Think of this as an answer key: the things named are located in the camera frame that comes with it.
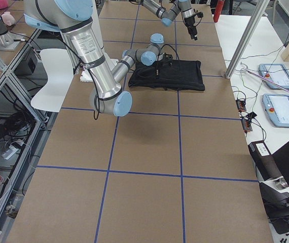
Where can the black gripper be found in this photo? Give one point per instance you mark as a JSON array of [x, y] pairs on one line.
[[190, 25], [157, 71]]

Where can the black t-shirt with logo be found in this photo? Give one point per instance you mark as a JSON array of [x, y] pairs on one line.
[[182, 75]]

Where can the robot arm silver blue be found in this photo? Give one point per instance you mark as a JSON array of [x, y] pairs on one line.
[[168, 16], [74, 20]]

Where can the red cylinder bottle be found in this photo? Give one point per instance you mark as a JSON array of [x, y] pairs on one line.
[[218, 10]]

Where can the long reacher grabber stick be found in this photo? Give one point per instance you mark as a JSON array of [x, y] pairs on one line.
[[269, 83]]

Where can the upper teach pendant tablet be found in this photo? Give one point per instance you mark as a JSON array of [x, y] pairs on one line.
[[277, 73]]

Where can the teach pendant tablet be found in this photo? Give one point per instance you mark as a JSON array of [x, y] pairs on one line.
[[277, 73], [276, 106]]

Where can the lower teach pendant tablet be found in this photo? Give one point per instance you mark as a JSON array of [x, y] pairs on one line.
[[276, 106]]

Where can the black box with label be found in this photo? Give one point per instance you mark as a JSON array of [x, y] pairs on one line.
[[265, 166]]

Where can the white power strip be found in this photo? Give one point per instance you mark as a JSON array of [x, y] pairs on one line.
[[13, 148]]

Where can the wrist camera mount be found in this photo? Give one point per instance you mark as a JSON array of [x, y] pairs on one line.
[[198, 14]]

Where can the aluminium frame post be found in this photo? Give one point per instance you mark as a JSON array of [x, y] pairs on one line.
[[248, 32]]

